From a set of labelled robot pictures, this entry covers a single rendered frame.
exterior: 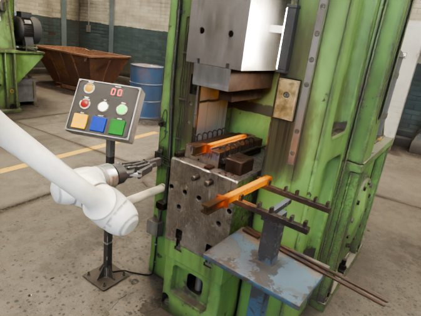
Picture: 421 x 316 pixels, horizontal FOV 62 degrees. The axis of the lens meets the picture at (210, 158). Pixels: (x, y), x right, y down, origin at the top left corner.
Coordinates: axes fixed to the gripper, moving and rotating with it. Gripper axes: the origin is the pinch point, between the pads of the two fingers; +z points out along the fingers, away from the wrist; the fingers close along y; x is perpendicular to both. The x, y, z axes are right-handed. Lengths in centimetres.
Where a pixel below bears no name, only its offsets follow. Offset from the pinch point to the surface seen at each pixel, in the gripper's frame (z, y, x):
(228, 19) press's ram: 35, 3, 56
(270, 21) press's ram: 54, 13, 58
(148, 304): 28, -22, -99
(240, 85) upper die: 44, 8, 30
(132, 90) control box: 30, -46, 18
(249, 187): 13.7, 35.5, -1.8
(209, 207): -10.6, 35.0, -1.6
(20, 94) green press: 208, -505, -80
